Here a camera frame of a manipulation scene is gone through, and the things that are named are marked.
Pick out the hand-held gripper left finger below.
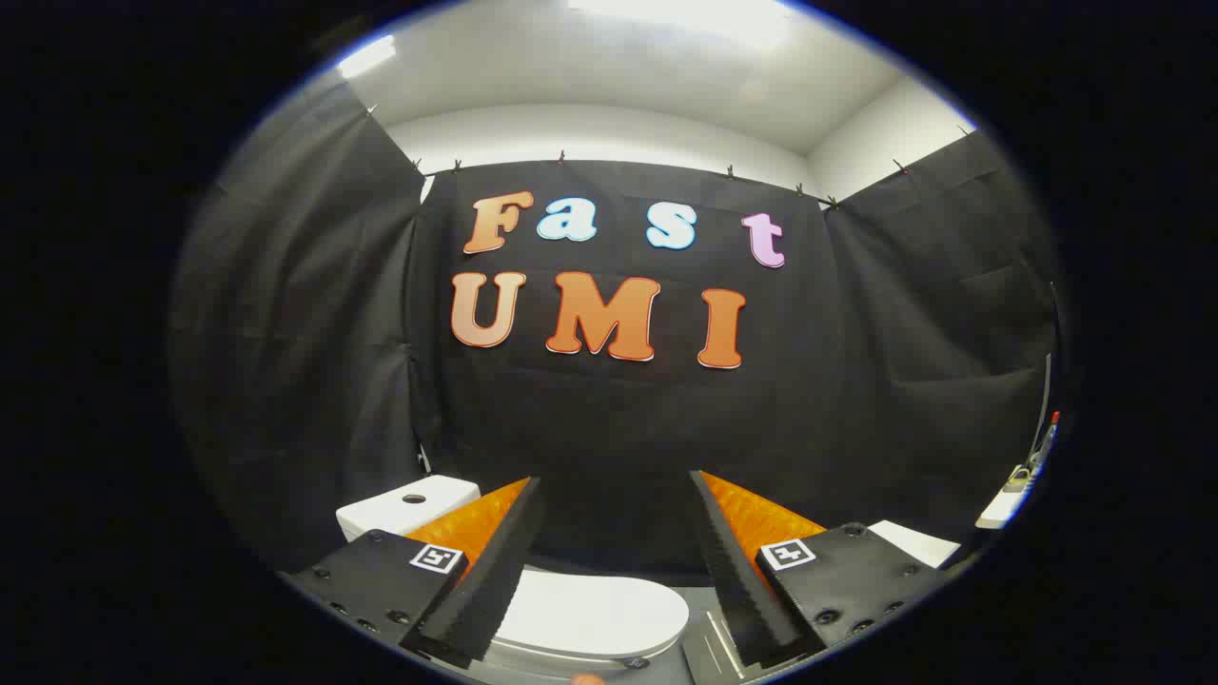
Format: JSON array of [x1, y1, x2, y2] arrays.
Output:
[[284, 476, 546, 670]]

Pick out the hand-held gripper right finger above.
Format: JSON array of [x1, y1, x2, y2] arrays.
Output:
[[690, 469, 945, 670]]

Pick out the white toilet lid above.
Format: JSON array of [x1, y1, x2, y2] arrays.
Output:
[[493, 568, 691, 662]]

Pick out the white toilet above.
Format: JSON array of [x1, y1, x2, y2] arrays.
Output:
[[335, 475, 688, 678]]

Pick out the white box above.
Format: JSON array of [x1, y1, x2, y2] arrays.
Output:
[[868, 519, 962, 570]]

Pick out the black backdrop cloth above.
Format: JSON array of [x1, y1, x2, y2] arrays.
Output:
[[169, 71, 1063, 579]]

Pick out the red capped bottle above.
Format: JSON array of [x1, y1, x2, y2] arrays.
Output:
[[1032, 411, 1061, 469]]

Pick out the ceiling light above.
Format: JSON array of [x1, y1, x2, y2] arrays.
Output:
[[337, 35, 398, 80]]

